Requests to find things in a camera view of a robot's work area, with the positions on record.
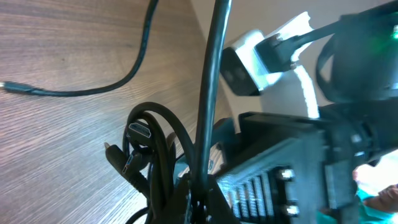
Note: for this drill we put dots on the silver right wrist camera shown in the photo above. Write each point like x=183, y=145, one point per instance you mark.
x=255, y=88

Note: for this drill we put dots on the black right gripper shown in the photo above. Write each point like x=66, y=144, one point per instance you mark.
x=350, y=135

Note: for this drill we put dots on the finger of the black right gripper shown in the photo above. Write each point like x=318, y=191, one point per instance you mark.
x=224, y=132
x=275, y=182

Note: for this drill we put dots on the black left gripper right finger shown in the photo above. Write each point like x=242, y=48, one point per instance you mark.
x=217, y=209

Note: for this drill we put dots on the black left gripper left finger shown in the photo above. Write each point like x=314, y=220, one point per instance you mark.
x=178, y=209

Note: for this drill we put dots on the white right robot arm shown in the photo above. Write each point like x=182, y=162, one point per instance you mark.
x=350, y=61

